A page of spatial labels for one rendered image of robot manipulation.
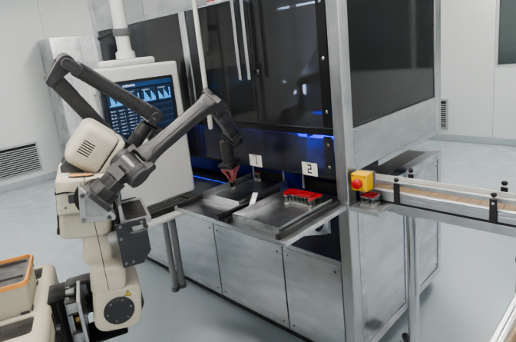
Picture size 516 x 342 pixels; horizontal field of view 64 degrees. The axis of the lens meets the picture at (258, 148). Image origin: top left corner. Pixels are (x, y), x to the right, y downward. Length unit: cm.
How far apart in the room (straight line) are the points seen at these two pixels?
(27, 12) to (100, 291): 565
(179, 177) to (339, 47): 119
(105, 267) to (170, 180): 91
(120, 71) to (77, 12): 498
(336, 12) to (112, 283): 127
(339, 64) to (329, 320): 122
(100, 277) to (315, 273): 101
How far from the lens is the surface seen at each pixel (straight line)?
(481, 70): 628
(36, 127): 680
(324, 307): 216
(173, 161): 234
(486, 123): 636
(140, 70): 223
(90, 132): 142
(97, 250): 157
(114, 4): 228
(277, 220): 170
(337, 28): 168
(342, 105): 169
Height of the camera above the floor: 156
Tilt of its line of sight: 13 degrees down
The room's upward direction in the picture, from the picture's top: 6 degrees counter-clockwise
